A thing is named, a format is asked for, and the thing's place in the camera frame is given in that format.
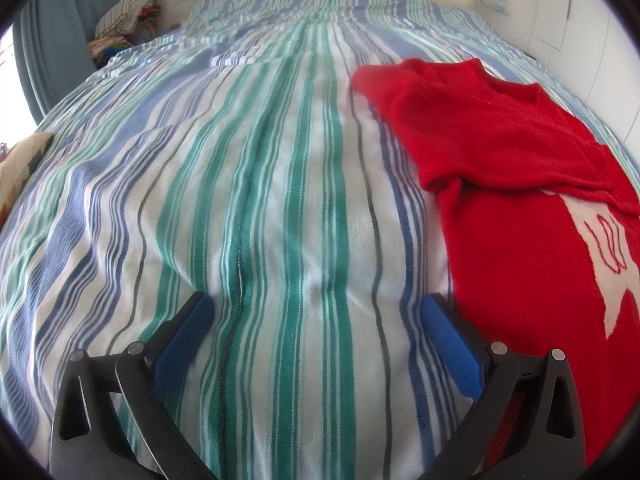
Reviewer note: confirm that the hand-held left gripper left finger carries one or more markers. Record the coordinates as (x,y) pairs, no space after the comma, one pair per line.
(182,345)

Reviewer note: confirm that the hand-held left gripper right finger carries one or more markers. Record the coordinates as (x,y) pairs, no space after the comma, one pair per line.
(452,350)

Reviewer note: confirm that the red sweater with rabbit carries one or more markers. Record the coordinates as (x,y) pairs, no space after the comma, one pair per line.
(500,160)

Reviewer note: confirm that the pile of clothes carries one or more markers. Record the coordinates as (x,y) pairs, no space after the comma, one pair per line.
(125,15)

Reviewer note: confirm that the striped bedspread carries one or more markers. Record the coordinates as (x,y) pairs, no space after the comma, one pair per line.
(280,210)

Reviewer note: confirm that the patterned cushion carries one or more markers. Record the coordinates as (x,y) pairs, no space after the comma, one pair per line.
(22,160)

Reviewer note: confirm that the blue curtain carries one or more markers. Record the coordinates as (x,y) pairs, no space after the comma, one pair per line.
(55,35)

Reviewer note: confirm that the white wardrobe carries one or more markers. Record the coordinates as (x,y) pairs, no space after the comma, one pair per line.
(575,10)

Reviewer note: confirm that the wall socket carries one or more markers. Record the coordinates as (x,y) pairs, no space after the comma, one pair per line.
(495,1)

